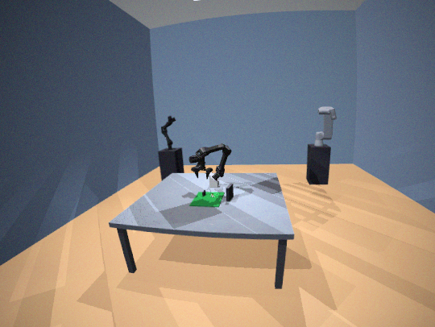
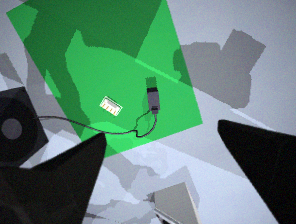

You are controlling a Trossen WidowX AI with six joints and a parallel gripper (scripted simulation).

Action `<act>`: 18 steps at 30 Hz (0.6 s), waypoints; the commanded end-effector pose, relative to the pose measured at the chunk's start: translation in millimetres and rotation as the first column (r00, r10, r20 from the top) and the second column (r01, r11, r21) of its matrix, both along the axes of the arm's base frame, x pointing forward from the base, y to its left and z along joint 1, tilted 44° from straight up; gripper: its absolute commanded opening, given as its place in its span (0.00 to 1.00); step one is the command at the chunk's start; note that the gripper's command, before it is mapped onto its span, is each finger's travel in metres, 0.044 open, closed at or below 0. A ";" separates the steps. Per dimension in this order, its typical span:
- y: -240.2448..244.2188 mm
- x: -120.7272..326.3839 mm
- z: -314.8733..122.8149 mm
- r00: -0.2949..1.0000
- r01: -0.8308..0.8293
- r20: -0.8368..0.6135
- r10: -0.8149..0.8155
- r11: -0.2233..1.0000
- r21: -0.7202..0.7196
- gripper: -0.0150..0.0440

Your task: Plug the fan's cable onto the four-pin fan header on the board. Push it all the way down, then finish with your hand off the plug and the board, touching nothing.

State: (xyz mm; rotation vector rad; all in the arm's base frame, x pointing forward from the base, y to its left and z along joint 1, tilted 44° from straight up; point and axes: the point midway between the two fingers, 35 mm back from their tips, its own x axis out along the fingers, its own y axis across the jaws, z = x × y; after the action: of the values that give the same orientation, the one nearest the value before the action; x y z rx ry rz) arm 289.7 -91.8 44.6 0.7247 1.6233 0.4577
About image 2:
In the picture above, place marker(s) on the green circuit board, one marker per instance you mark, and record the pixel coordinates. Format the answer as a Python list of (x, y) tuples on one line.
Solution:
[(98, 57)]

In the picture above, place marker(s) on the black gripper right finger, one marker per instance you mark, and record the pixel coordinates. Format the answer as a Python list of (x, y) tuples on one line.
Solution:
[(268, 159)]

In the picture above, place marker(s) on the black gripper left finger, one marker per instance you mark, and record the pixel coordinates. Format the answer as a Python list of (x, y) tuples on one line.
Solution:
[(56, 191)]

